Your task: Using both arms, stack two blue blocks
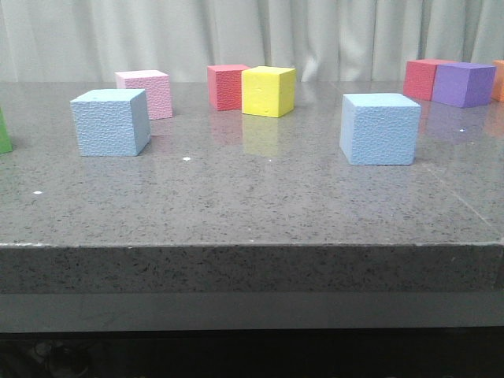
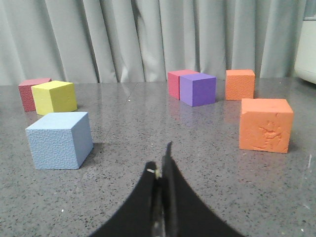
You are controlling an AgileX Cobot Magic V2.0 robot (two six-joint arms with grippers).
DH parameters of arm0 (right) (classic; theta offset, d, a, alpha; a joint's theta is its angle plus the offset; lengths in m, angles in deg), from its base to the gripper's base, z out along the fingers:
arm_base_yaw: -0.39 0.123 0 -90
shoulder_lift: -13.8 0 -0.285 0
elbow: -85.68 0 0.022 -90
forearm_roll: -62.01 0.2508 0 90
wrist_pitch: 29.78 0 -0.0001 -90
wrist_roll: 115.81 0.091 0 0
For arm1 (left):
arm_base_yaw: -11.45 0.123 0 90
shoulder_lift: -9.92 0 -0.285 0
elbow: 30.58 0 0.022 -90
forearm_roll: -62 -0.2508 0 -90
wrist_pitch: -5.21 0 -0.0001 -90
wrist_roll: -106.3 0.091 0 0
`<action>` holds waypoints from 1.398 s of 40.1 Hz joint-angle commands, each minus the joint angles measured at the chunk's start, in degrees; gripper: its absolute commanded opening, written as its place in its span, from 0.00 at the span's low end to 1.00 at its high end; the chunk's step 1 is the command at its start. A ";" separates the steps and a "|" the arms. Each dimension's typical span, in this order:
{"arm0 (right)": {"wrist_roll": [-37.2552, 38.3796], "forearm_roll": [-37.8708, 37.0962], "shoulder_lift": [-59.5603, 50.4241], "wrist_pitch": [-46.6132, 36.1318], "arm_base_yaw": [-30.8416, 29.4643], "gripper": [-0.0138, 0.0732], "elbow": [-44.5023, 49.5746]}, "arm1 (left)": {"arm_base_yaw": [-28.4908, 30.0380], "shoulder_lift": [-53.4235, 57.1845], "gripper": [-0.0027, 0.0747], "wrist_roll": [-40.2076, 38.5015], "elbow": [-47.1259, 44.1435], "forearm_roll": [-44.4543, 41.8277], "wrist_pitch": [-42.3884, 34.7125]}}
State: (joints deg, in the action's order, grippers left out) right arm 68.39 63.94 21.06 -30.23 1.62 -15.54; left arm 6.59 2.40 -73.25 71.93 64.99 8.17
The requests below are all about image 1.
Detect light blue foam cube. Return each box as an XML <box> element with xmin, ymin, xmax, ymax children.
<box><xmin>70</xmin><ymin>89</ymin><xmax>150</xmax><ymax>156</ymax></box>
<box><xmin>339</xmin><ymin>93</ymin><xmax>421</xmax><ymax>165</ymax></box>

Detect yellow foam cube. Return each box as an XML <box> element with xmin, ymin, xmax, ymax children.
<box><xmin>241</xmin><ymin>66</ymin><xmax>297</xmax><ymax>117</ymax></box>

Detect red foam cube centre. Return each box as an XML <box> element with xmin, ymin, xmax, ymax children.
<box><xmin>207</xmin><ymin>65</ymin><xmax>249</xmax><ymax>111</ymax></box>

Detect red foam cube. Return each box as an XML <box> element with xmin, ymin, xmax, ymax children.
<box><xmin>207</xmin><ymin>65</ymin><xmax>249</xmax><ymax>111</ymax></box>
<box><xmin>403</xmin><ymin>59</ymin><xmax>454</xmax><ymax>101</ymax></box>

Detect pink foam cube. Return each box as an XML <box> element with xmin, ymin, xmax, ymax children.
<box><xmin>114</xmin><ymin>70</ymin><xmax>172</xmax><ymax>120</ymax></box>

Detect red foam cube right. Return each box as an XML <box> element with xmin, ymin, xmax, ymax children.
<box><xmin>403</xmin><ymin>59</ymin><xmax>454</xmax><ymax>101</ymax></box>

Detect purple foam cube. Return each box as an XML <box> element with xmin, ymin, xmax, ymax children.
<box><xmin>432</xmin><ymin>62</ymin><xmax>496</xmax><ymax>108</ymax></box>

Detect green foam cube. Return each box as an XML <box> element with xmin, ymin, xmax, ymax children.
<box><xmin>0</xmin><ymin>110</ymin><xmax>13</xmax><ymax>154</ymax></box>

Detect grey pleated curtain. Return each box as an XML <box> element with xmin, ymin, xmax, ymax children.
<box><xmin>1</xmin><ymin>1</ymin><xmax>503</xmax><ymax>82</ymax></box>

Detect orange foam cube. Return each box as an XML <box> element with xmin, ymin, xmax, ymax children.
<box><xmin>491</xmin><ymin>60</ymin><xmax>504</xmax><ymax>102</ymax></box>

